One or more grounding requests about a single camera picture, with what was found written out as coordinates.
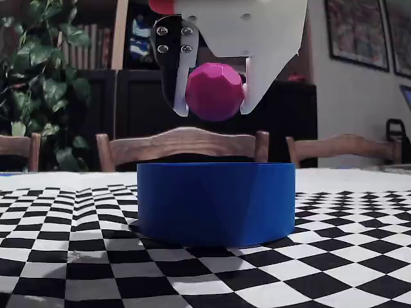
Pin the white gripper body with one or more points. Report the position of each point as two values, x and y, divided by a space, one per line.
244 35

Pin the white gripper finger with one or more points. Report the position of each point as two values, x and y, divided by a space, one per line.
266 73

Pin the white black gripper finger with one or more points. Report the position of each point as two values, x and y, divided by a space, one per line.
170 64

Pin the pink faceted ball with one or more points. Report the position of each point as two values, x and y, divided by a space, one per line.
213 93

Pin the blue round box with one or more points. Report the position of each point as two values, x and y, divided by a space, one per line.
215 205

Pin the small red item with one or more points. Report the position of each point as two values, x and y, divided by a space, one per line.
297 77

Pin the blue starry night artwork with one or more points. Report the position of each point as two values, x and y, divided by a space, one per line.
138 45

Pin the black low cabinet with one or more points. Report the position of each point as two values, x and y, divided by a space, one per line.
141 106

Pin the small red part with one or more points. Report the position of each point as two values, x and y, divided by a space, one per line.
160 5

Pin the upright book row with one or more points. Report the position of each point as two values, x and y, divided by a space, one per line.
93 45

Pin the green leafy plant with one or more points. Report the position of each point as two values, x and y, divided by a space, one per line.
48 90

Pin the black trolley bag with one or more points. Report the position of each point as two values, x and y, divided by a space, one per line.
404 144

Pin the black white checkered mat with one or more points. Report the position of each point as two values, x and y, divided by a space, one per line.
289 272

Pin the black framed wall picture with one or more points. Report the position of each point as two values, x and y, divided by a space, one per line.
401 35
356 32

